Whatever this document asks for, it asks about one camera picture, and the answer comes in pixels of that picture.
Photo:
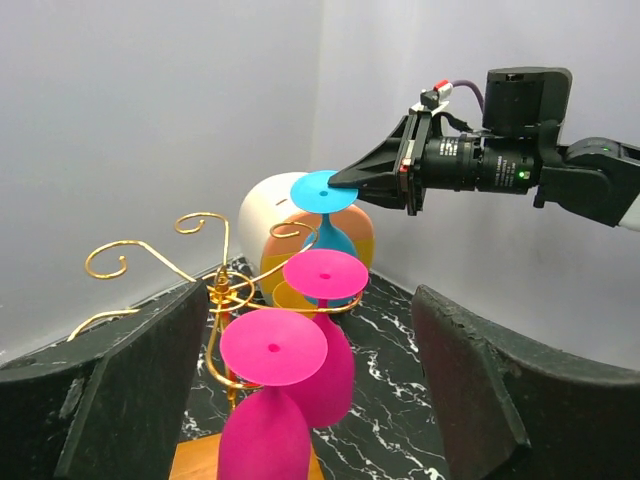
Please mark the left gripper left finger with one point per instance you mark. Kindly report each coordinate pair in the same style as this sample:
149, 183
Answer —
108, 404

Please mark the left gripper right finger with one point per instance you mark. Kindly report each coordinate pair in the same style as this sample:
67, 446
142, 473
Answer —
510, 407

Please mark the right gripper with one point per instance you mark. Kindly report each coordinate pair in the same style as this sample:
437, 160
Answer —
426, 159

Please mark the blue wine glass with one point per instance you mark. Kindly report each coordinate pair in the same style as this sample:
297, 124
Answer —
312, 194

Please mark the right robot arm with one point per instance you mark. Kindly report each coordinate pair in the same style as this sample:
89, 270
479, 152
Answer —
596, 178

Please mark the white orange cylindrical container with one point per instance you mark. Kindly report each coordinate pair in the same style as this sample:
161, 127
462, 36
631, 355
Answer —
272, 228

